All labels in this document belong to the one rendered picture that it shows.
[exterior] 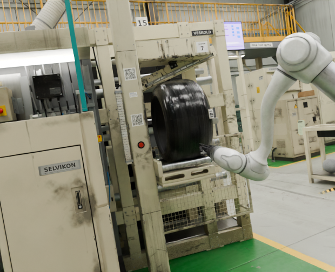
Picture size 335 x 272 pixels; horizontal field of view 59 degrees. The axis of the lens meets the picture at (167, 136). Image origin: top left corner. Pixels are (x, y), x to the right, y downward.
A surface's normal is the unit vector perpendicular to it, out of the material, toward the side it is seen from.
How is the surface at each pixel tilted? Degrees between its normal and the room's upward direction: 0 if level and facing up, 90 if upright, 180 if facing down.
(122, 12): 90
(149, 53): 90
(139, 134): 90
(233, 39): 90
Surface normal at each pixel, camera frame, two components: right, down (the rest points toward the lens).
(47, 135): 0.25, 0.01
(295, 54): -0.53, 0.07
